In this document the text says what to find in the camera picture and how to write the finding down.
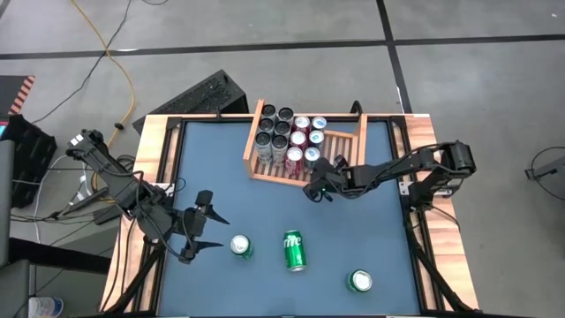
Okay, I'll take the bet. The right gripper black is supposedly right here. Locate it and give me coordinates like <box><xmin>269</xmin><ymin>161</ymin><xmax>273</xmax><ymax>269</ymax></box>
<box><xmin>310</xmin><ymin>154</ymin><xmax>367</xmax><ymax>198</ymax></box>

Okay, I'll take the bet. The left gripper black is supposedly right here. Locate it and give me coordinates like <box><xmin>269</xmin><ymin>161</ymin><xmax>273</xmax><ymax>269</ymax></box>
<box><xmin>176</xmin><ymin>205</ymin><xmax>230</xmax><ymax>265</ymax></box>

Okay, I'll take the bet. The green Sprite can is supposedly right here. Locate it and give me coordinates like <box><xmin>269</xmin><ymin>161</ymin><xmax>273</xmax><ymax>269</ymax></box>
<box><xmin>346</xmin><ymin>269</ymin><xmax>373</xmax><ymax>294</ymax></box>
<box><xmin>230</xmin><ymin>234</ymin><xmax>255</xmax><ymax>261</ymax></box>
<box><xmin>282</xmin><ymin>229</ymin><xmax>308</xmax><ymax>273</ymax></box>

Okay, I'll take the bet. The wooden slatted shelf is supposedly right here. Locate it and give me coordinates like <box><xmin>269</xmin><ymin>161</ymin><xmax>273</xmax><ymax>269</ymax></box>
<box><xmin>243</xmin><ymin>98</ymin><xmax>370</xmax><ymax>195</ymax></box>

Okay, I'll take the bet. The black power brick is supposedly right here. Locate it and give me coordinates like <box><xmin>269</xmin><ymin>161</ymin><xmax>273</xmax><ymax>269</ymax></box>
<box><xmin>93</xmin><ymin>205</ymin><xmax>124</xmax><ymax>225</ymax></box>

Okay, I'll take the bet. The black floor bar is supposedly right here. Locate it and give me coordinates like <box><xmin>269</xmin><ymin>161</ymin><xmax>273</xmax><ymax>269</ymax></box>
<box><xmin>8</xmin><ymin>237</ymin><xmax>112</xmax><ymax>274</ymax></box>

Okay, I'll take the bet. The white and blue object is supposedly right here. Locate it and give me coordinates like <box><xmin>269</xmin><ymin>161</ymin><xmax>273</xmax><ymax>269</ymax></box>
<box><xmin>28</xmin><ymin>296</ymin><xmax>65</xmax><ymax>318</ymax></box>

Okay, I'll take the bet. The black fabric bag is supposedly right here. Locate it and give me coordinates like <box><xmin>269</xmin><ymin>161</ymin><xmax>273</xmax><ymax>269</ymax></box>
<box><xmin>0</xmin><ymin>114</ymin><xmax>58</xmax><ymax>208</ymax></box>

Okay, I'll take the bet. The grey cabinet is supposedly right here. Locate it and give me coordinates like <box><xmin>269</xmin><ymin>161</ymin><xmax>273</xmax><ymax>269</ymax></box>
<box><xmin>0</xmin><ymin>140</ymin><xmax>15</xmax><ymax>266</ymax></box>

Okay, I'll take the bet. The black board with orange stripes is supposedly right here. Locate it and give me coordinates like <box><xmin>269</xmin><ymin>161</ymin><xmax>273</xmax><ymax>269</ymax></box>
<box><xmin>0</xmin><ymin>74</ymin><xmax>36</xmax><ymax>117</ymax></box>

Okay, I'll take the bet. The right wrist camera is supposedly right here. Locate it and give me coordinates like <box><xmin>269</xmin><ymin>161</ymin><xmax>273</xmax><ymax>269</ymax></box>
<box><xmin>303</xmin><ymin>180</ymin><xmax>336</xmax><ymax>203</ymax></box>

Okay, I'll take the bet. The black metal table frame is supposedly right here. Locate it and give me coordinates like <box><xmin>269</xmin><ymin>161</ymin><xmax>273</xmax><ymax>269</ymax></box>
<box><xmin>103</xmin><ymin>115</ymin><xmax>480</xmax><ymax>317</ymax></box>

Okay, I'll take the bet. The yellow floor cable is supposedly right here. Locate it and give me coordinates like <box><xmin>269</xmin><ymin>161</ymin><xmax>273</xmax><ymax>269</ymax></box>
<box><xmin>70</xmin><ymin>0</ymin><xmax>136</xmax><ymax>147</ymax></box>

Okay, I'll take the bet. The black floor cable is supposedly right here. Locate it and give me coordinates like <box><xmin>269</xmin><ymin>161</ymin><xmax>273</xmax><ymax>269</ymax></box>
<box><xmin>31</xmin><ymin>0</ymin><xmax>133</xmax><ymax>125</ymax></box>

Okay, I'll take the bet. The black cable loop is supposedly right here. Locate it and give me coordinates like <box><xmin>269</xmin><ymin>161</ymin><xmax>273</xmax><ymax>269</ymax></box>
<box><xmin>529</xmin><ymin>146</ymin><xmax>565</xmax><ymax>200</ymax></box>

